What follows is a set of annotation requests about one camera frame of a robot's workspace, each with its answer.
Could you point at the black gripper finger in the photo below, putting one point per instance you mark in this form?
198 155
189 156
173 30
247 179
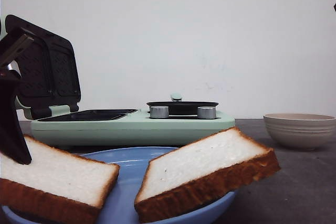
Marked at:
13 143

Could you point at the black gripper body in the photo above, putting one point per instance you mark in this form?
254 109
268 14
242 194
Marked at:
13 44

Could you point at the mint green hinged lid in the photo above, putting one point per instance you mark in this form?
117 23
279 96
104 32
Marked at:
49 83

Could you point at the white bread slice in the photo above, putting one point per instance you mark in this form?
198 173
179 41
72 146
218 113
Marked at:
199 173
57 185

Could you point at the beige ribbed bowl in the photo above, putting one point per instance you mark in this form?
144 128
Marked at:
300 131

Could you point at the mint green breakfast maker base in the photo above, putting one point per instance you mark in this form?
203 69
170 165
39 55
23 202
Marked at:
128 129

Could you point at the blue plate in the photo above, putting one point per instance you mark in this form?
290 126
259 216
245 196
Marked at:
133 161

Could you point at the left silver control knob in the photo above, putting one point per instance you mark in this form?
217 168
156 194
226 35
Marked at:
159 112

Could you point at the silver control knob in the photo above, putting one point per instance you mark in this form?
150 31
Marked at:
159 112
206 112

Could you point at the black frying pan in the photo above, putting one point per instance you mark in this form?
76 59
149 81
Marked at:
179 107

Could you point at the right silver control knob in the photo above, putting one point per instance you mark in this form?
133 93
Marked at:
206 112

